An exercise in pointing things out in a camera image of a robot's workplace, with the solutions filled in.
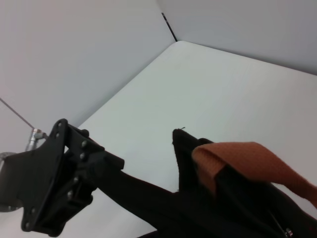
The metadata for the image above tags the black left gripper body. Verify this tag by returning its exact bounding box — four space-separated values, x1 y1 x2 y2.
0 118 69 233

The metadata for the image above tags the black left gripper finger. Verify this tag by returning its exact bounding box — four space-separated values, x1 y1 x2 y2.
37 170 98 237
63 123 125 174

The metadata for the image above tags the silver zipper pull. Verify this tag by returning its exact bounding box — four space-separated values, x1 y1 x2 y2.
270 212 295 238

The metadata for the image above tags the left gripper cable with connector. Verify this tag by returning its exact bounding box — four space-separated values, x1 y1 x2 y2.
24 127 48 151

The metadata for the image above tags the black bag with brown handles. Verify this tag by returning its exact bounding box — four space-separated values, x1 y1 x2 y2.
94 127 317 238

